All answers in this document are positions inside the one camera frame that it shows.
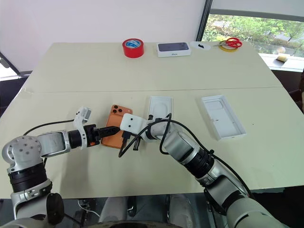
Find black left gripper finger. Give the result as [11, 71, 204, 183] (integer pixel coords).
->
[97, 131, 117, 141]
[97, 126, 120, 135]

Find closed white phone box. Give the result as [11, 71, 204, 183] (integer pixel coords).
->
[156, 42, 192, 58]

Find black round knob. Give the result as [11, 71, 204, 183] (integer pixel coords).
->
[46, 192, 65, 225]

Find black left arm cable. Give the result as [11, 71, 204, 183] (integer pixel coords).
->
[23, 119, 76, 136]

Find red tape roll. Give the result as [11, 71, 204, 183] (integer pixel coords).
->
[122, 38, 145, 58]

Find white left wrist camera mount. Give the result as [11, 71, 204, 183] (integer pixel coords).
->
[72, 107, 93, 151]

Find dark window frame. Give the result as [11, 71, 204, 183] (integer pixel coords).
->
[195, 0, 304, 43]

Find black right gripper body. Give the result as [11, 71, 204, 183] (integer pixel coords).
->
[130, 134, 143, 146]

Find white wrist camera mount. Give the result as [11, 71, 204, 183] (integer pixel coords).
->
[119, 113, 144, 139]
[72, 107, 93, 151]

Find yellow tape roll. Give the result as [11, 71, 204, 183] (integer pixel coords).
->
[218, 40, 239, 52]

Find thin white cable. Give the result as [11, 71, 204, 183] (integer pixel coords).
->
[77, 199, 102, 218]

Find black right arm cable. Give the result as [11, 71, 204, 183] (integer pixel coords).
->
[118, 113, 252, 198]

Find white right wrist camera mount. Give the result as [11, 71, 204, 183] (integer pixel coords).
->
[119, 113, 144, 139]

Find orange smartphone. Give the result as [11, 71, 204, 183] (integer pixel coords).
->
[101, 104, 133, 150]

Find black chair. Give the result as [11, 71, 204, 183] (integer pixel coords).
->
[0, 51, 33, 117]

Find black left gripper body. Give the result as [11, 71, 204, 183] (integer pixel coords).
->
[83, 123, 100, 147]

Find grey robot leg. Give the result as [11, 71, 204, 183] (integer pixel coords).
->
[98, 196, 130, 224]
[169, 194, 192, 224]

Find yellow sponge block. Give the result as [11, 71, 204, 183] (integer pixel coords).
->
[275, 54, 289, 64]

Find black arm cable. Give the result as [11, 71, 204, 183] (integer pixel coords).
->
[23, 119, 76, 136]
[118, 113, 252, 198]

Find white paper piece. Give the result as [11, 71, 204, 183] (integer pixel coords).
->
[190, 41, 212, 51]

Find red handled scissors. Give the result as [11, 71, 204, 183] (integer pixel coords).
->
[212, 37, 243, 49]

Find white phone box lid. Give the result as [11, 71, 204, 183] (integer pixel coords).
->
[149, 95, 173, 121]

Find white phone box base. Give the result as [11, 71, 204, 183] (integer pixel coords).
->
[201, 95, 247, 141]

